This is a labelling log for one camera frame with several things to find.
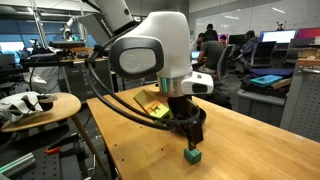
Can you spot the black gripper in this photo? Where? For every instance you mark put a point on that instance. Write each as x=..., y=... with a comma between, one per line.
x=180, y=110

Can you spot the small green block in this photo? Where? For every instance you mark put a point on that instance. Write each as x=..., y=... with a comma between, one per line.
x=192, y=156

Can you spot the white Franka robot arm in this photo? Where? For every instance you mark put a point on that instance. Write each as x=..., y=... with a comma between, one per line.
x=166, y=36

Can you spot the yellow wooden block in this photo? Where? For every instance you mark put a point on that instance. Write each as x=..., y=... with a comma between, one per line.
x=150, y=101

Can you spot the brown wooden block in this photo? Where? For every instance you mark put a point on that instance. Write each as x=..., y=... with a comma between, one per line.
x=282, y=83

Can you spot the grey storage bin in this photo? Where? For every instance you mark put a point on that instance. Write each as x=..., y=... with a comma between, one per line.
x=260, y=108

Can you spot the black foam case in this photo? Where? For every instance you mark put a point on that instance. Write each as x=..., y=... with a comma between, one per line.
x=253, y=90

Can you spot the grey office chair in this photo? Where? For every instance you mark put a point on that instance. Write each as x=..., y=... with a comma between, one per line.
x=226, y=63

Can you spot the person in grey shirt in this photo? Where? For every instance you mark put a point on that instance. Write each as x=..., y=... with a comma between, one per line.
x=211, y=51

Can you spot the teal tray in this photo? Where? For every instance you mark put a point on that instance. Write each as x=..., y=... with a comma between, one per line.
x=266, y=80

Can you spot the blue cushion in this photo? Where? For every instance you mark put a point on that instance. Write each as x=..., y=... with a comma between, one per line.
x=271, y=72

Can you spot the person in black top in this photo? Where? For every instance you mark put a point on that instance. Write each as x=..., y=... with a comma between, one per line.
x=210, y=33

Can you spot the dark computer monitor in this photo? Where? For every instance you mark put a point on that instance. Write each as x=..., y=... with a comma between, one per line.
x=237, y=39

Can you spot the person in dark hoodie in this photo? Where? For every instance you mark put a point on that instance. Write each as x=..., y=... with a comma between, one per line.
x=250, y=46

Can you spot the black office chair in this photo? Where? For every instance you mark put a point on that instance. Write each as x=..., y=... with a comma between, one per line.
x=263, y=53

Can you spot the black low cabinet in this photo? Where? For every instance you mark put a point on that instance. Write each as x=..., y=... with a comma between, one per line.
x=80, y=81

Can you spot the round wooden stool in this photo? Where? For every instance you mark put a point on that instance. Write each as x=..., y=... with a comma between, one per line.
x=63, y=106

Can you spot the lit computer monitor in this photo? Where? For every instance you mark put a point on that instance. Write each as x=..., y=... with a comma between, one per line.
x=278, y=36

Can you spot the small dark figurine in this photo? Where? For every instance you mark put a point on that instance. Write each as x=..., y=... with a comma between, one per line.
x=281, y=26

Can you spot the black perforated breadboard table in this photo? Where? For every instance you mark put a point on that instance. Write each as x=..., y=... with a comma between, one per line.
x=50, y=166

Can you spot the red screen monitor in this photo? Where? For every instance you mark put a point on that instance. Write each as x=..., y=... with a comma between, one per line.
x=308, y=32

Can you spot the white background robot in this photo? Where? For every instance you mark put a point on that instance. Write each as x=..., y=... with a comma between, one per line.
x=68, y=31

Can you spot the white fabric object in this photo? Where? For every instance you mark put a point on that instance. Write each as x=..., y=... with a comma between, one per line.
x=16, y=104

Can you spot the aluminium extrusion bar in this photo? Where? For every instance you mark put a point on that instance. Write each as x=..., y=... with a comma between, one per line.
x=16, y=165

